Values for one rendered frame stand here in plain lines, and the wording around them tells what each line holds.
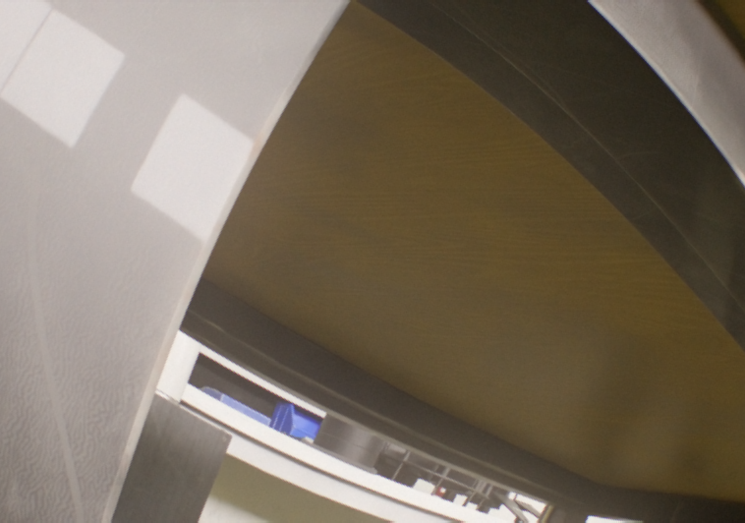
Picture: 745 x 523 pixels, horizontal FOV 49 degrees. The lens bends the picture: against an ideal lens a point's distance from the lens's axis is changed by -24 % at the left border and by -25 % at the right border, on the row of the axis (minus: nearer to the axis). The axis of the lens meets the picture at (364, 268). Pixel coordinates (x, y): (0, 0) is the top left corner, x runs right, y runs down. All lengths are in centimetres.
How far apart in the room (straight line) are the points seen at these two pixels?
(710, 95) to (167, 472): 161
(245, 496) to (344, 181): 274
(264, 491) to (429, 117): 286
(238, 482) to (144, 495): 142
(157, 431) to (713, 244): 154
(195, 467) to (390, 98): 146
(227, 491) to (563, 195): 281
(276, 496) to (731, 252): 300
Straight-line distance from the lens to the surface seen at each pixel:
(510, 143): 33
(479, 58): 22
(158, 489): 174
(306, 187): 46
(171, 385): 180
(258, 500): 317
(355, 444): 218
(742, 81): 20
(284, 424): 302
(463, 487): 249
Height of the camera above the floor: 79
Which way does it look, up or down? 14 degrees up
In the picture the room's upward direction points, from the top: 24 degrees clockwise
